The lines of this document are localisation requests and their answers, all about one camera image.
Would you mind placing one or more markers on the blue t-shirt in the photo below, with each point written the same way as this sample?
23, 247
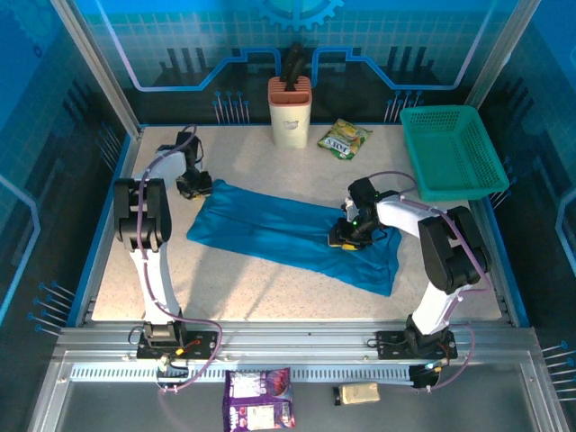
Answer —
279, 234

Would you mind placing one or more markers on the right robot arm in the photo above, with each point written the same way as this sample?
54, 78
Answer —
450, 256

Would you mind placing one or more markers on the green yellow snack bag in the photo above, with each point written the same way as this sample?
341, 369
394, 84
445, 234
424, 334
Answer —
344, 140

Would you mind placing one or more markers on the green plastic basket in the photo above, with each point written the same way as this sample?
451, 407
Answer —
450, 148

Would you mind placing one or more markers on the beige knife block orange top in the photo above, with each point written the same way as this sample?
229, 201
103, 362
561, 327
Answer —
290, 121

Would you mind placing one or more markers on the beige wrapped packet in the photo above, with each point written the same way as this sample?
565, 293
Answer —
360, 393

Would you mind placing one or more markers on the black connector box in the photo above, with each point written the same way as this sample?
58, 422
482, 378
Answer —
420, 378

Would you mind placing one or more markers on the black knife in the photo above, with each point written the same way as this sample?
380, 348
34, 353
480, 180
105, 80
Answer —
293, 63

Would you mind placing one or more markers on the purple snack bag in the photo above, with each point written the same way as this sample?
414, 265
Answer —
258, 400

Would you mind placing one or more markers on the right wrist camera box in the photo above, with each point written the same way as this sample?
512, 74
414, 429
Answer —
348, 209

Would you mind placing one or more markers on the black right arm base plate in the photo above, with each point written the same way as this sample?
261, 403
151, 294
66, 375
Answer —
391, 346

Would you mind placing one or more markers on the aluminium front rail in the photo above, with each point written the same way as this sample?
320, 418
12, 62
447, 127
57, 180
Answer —
292, 342

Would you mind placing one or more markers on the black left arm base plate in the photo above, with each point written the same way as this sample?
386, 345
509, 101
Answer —
202, 342

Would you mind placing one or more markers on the aluminium frame post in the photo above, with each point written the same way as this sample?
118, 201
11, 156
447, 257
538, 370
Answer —
98, 67
502, 54

